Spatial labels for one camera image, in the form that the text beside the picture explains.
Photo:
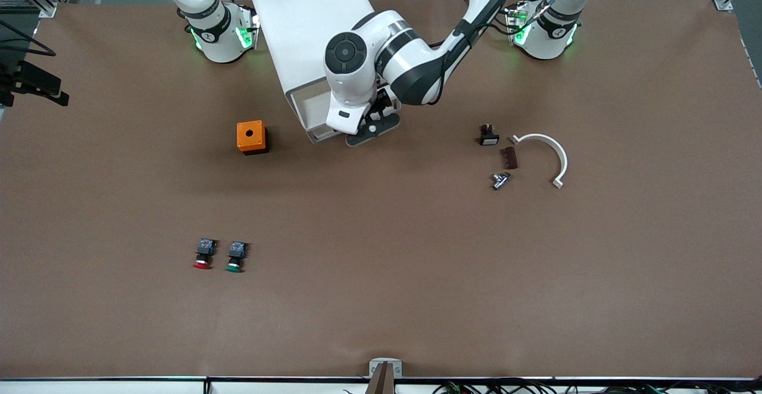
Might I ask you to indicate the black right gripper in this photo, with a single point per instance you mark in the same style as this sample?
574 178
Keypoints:
27 78

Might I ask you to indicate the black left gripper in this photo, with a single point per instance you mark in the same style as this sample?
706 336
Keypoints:
381 103

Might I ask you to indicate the white cabinet drawer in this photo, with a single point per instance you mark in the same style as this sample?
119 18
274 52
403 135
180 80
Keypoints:
315 111

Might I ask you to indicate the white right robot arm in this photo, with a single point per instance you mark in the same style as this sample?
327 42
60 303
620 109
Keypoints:
214 31

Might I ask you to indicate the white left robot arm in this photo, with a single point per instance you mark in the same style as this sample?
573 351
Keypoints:
411 61

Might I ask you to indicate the white drawer cabinet housing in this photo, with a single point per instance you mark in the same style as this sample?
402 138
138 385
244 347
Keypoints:
309 7

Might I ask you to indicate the green mushroom push button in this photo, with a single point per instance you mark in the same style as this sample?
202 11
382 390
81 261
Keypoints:
237 254

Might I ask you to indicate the red mushroom push button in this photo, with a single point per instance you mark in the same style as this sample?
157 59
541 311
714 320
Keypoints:
204 251

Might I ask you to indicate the shiny metal tee fitting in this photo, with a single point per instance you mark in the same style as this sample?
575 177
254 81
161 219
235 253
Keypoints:
500 181

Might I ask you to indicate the dark brown ridged block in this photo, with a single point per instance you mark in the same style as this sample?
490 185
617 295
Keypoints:
511 159

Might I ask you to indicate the black switch with white cap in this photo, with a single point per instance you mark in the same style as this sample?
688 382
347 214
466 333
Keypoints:
489 138

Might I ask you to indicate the orange button enclosure box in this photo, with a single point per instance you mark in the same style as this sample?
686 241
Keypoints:
250 135

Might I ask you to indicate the grey metal table bracket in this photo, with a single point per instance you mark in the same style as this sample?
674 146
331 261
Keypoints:
375 364

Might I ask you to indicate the brown post at bracket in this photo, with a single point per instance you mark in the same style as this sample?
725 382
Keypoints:
381 382

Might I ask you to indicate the white table edge rail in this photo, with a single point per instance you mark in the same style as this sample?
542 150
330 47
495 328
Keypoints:
119 387

